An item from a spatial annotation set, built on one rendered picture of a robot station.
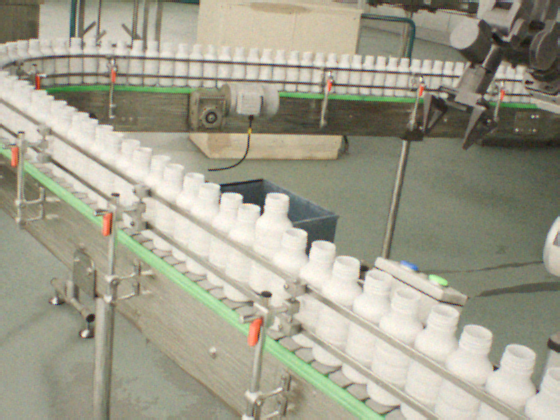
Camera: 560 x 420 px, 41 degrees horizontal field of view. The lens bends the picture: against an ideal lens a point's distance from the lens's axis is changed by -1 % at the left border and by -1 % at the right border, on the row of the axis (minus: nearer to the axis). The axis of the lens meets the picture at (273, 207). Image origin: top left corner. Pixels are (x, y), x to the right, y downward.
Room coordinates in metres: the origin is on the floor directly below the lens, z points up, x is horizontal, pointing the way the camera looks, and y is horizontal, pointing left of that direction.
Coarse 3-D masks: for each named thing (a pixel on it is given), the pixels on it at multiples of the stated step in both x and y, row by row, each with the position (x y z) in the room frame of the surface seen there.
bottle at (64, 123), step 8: (64, 112) 1.68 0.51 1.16; (72, 112) 1.69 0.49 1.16; (64, 120) 1.68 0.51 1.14; (72, 120) 1.69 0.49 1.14; (56, 128) 1.67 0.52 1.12; (64, 128) 1.67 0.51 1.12; (64, 136) 1.67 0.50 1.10; (56, 144) 1.67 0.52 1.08; (64, 144) 1.67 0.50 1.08; (56, 152) 1.67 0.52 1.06; (64, 152) 1.67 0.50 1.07; (56, 160) 1.67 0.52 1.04; (64, 160) 1.67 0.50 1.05; (56, 168) 1.67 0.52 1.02; (56, 176) 1.68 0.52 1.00; (64, 176) 1.67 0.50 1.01
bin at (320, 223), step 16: (224, 192) 1.94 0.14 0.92; (240, 192) 1.98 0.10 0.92; (256, 192) 2.02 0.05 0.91; (272, 192) 2.00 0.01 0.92; (288, 192) 1.95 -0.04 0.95; (288, 208) 1.94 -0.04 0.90; (304, 208) 1.90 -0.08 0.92; (320, 208) 1.85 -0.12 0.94; (304, 224) 1.73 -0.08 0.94; (320, 224) 1.77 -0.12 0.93; (320, 240) 1.78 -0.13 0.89
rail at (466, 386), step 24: (72, 144) 1.60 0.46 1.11; (96, 192) 1.51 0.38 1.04; (192, 216) 1.24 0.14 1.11; (168, 240) 1.29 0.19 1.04; (264, 264) 1.09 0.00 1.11; (240, 288) 1.13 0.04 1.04; (312, 288) 1.01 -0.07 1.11; (312, 336) 1.00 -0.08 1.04; (384, 336) 0.90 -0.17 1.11; (432, 360) 0.84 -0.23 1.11; (384, 384) 0.89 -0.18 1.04; (456, 384) 0.81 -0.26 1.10; (504, 408) 0.76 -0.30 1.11
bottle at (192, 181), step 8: (192, 176) 1.33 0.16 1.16; (200, 176) 1.33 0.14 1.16; (184, 184) 1.31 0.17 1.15; (192, 184) 1.30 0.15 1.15; (184, 192) 1.30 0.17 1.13; (192, 192) 1.30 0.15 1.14; (176, 200) 1.30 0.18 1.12; (184, 200) 1.29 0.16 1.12; (192, 200) 1.29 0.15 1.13; (184, 208) 1.29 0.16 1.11; (176, 216) 1.30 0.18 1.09; (176, 224) 1.30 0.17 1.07; (184, 224) 1.29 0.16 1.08; (176, 232) 1.29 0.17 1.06; (184, 232) 1.29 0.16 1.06; (176, 240) 1.29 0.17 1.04; (184, 240) 1.29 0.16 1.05; (176, 256) 1.29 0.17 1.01; (184, 256) 1.29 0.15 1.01
